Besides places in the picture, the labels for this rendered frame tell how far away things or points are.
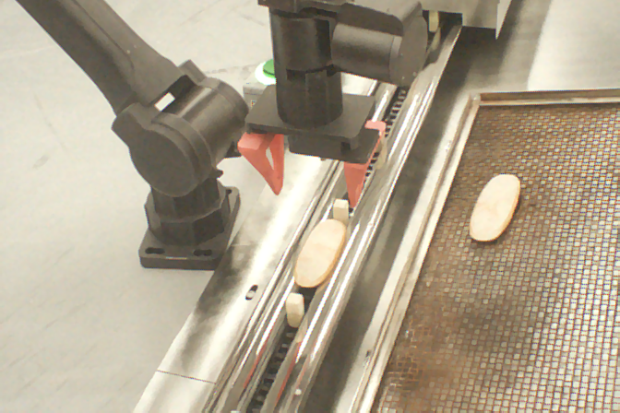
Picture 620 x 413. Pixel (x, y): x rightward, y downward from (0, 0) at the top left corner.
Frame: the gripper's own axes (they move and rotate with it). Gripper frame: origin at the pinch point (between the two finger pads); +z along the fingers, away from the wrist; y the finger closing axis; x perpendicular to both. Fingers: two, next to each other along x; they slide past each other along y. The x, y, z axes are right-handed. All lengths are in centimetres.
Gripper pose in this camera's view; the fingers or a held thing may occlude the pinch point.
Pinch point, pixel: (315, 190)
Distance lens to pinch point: 91.8
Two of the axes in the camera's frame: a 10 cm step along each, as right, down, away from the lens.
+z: 0.6, 7.9, 6.1
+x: 3.2, -6.0, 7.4
